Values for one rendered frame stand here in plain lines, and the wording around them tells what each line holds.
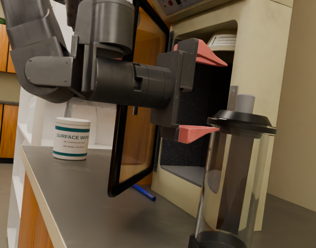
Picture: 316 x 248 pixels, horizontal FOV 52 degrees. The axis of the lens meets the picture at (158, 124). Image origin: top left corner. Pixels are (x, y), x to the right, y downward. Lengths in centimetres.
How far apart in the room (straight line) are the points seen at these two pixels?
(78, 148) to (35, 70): 86
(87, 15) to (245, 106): 27
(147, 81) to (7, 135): 518
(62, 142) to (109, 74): 87
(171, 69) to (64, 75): 14
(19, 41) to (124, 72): 13
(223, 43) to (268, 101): 17
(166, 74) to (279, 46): 35
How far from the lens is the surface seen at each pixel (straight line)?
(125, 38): 41
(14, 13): 45
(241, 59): 66
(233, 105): 65
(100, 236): 60
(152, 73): 42
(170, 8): 87
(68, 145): 124
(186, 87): 43
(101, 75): 39
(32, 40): 42
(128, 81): 40
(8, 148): 558
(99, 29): 41
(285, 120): 113
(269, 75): 70
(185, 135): 44
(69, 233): 61
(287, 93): 114
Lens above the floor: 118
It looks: 3 degrees down
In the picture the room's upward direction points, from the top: 7 degrees clockwise
